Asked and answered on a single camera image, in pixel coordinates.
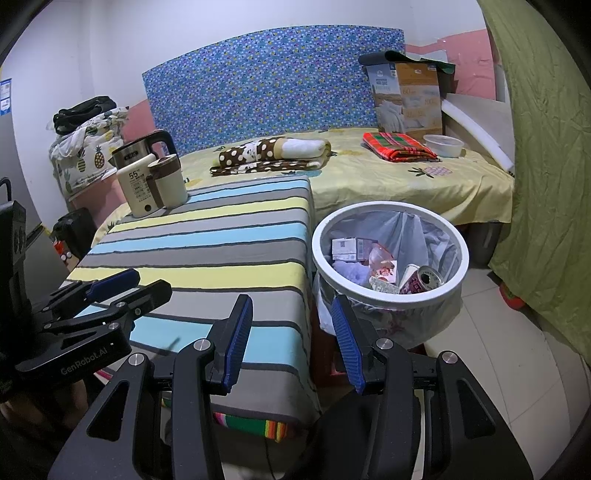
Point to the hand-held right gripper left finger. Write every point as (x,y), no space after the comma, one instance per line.
(238,341)

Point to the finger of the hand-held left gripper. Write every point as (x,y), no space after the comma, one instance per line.
(143,295)
(113,279)

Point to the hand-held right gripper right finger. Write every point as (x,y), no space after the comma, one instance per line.
(346,341)

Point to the white trash bin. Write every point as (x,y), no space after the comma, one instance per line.
(392,304)

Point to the patterned paper cup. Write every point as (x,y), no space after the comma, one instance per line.
(383,286)

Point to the purple foam net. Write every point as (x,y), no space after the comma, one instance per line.
(351,272)

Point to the clear plastic cup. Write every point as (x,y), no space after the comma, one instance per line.
(383,261)

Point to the small purple white carton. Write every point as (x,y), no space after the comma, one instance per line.
(348,249)

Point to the red drink can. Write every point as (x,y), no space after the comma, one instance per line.
(422,281)

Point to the clear bin liner bag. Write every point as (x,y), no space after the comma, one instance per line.
(415,230)

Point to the person's left hand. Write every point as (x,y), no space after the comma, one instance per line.
(27,406)

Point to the striped tablecloth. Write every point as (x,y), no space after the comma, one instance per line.
(207,258)

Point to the pink storage box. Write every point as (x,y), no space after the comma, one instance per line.
(92,198)

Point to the multicoloured woven cloth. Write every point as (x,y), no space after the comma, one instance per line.
(249,427)

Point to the beige electric kettle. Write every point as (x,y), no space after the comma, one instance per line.
(134,184)

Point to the beige brown insulated mug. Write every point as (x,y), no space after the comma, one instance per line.
(171,184)

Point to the pineapple print bedding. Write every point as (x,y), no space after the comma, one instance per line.
(87,157)

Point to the yellow bed sheet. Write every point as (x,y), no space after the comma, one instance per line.
(392,189)

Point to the brown polka-dot blanket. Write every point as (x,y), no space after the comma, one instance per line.
(240,154)

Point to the black bag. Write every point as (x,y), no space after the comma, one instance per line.
(83,110)

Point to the red plaid cloth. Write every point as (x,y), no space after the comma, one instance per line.
(397,147)

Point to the blue white sticker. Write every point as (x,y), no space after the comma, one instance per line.
(4,97)

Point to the white bowl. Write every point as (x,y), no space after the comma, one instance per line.
(443,147)

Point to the printed cardboard box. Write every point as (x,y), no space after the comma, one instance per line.
(411,101)

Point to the blue floral headboard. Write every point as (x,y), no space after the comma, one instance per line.
(277,83)

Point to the white foam board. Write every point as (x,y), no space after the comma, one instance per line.
(480,124)

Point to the green curtain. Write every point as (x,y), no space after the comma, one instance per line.
(545,161)

